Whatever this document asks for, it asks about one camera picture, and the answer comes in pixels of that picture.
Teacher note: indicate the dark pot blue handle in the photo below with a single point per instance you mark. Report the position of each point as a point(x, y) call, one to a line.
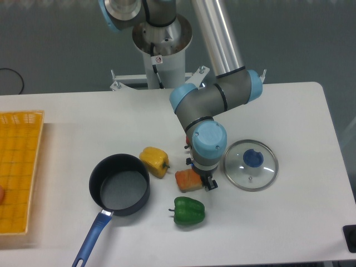
point(120, 186)

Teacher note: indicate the orange toy bread loaf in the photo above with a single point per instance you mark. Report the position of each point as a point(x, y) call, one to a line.
point(188, 180)

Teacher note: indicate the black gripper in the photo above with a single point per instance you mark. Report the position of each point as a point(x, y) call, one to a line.
point(206, 172)

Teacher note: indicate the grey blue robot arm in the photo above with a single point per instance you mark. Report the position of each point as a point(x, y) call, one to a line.
point(194, 106)

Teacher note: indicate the red toy bell pepper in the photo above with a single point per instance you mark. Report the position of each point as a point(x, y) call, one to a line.
point(187, 143)

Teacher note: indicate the yellow toy bell pepper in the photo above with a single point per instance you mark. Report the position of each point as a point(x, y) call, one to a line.
point(156, 161)

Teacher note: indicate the glass lid blue knob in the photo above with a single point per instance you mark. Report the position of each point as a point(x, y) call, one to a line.
point(250, 165)

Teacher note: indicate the black table corner device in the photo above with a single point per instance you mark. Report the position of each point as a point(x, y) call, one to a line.
point(349, 234)

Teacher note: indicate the green toy bell pepper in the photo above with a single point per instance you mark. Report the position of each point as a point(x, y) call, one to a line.
point(188, 211)

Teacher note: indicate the yellow plastic basket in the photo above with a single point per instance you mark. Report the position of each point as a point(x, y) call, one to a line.
point(21, 133)

